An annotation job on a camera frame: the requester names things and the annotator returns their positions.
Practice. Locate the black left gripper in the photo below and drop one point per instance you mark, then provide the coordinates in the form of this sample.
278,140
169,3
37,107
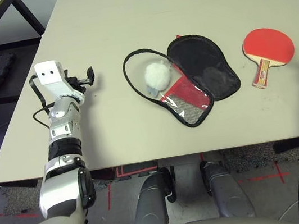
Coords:
78,82

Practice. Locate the red ping-pong paddle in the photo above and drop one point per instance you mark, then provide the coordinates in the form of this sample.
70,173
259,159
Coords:
268,45

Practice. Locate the white fluffy plush ball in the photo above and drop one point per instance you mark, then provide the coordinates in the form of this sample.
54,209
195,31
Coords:
158,75

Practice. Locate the black red paddle case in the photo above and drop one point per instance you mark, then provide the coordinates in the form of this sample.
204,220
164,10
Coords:
205,69

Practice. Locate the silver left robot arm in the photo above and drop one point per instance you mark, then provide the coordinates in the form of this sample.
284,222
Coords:
64,188

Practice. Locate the grey robot left leg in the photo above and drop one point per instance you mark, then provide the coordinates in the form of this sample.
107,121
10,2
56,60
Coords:
149,203

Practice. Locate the grey robot leg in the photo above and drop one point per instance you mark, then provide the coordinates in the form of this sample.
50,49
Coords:
149,203
227,190

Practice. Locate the grey robot right leg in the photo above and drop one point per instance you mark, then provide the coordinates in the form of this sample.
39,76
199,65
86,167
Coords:
227,190

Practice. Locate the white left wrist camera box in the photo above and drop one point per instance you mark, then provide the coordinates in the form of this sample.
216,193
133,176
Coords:
51,76

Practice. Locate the black table frame bar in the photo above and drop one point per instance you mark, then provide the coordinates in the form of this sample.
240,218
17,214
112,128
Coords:
294,143

